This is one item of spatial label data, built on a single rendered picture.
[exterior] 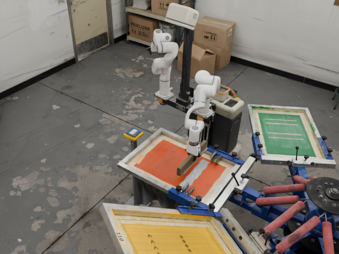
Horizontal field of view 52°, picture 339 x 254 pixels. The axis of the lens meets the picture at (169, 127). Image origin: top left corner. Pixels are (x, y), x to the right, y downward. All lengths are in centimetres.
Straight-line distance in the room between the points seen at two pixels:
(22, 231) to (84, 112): 203
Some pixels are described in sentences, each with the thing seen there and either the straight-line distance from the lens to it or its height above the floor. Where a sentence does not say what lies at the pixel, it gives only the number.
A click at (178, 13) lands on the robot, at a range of 266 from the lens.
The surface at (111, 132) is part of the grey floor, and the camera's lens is 467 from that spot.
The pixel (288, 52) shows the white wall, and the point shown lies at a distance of 616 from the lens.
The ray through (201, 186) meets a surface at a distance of 261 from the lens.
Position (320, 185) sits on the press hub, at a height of 131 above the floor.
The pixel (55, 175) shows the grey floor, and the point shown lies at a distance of 418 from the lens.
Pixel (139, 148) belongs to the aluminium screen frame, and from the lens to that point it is 285.
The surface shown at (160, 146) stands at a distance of 292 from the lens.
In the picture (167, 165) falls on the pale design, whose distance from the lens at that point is 275.
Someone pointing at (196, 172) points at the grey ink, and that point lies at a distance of 270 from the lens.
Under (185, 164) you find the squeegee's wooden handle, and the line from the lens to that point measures 251.
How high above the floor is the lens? 284
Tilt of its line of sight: 37 degrees down
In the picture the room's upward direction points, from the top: 2 degrees clockwise
